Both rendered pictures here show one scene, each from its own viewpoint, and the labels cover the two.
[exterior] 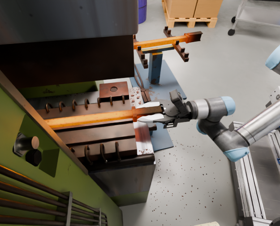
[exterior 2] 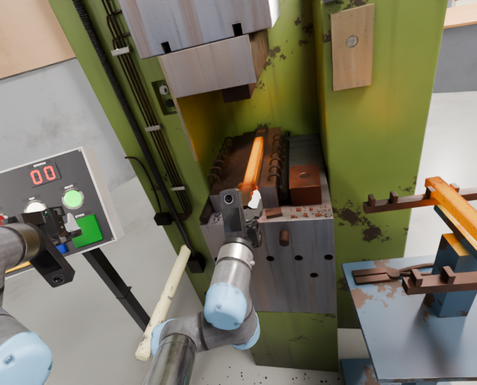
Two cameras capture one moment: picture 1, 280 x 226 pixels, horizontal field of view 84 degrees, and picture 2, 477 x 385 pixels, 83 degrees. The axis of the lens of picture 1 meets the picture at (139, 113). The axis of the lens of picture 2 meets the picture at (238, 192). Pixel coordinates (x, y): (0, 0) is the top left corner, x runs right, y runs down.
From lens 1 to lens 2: 0.81 m
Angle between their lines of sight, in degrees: 78
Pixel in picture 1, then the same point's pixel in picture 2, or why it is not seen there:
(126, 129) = (232, 185)
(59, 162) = (172, 116)
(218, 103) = (220, 273)
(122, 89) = (301, 182)
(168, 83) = (439, 342)
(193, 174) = not seen: outside the picture
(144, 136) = not seen: hidden behind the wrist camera
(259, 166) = not seen: outside the picture
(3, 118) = (155, 71)
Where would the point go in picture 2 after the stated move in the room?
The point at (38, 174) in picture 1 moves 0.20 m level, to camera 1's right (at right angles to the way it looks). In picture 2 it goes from (156, 101) to (112, 130)
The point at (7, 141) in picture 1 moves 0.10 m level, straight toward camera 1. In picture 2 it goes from (151, 78) to (119, 90)
